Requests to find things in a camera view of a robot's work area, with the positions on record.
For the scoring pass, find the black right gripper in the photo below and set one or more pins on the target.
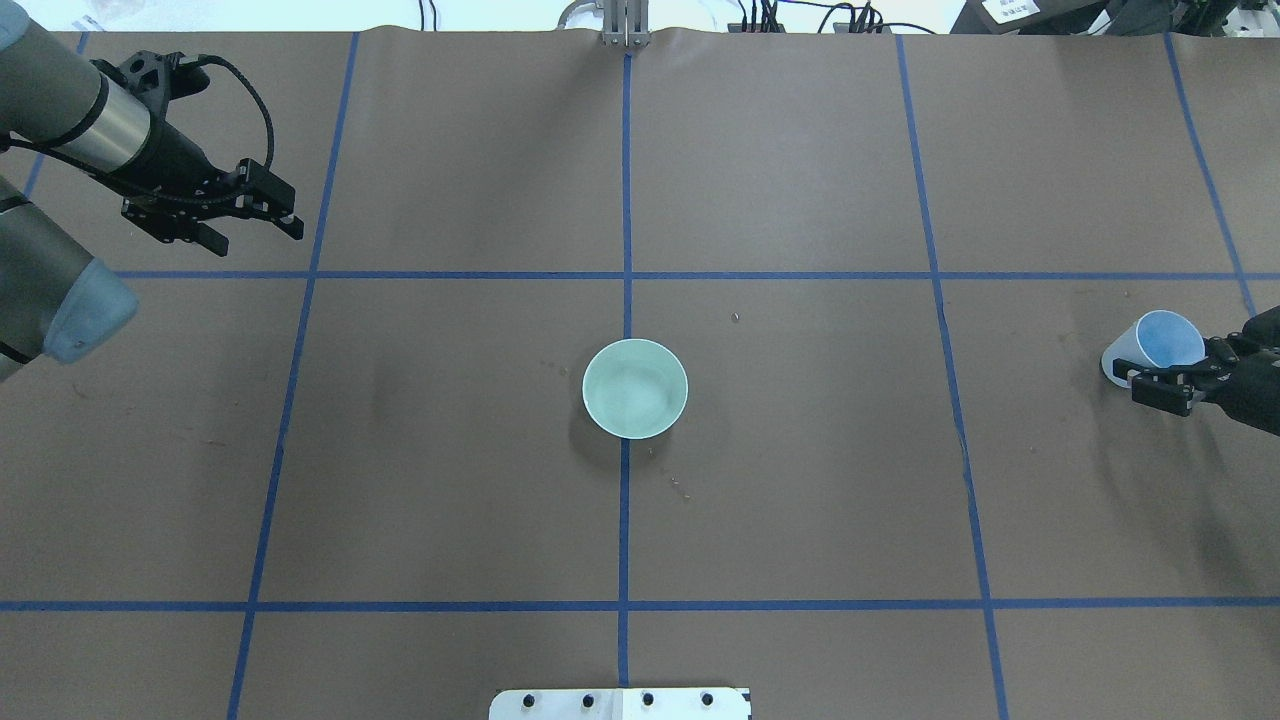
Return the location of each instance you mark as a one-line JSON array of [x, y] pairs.
[[1256, 390]]

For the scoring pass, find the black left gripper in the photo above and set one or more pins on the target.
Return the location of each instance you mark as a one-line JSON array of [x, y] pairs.
[[172, 157]]

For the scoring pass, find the light blue plastic cup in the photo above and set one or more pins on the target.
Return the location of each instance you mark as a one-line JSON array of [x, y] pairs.
[[1156, 340]]

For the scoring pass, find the light green ceramic bowl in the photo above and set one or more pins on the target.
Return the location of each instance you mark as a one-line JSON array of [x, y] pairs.
[[635, 389]]

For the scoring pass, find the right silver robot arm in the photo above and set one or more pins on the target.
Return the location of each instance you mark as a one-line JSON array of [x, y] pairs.
[[1262, 412]]

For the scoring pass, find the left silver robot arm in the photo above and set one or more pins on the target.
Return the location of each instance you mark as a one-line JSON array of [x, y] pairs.
[[108, 123]]

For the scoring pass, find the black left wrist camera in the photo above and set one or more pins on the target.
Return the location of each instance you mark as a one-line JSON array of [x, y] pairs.
[[157, 79]]

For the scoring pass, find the aluminium frame post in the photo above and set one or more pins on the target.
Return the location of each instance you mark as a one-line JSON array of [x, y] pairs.
[[625, 23]]

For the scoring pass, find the white pole base plate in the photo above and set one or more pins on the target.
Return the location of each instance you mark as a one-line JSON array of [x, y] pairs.
[[623, 703]]

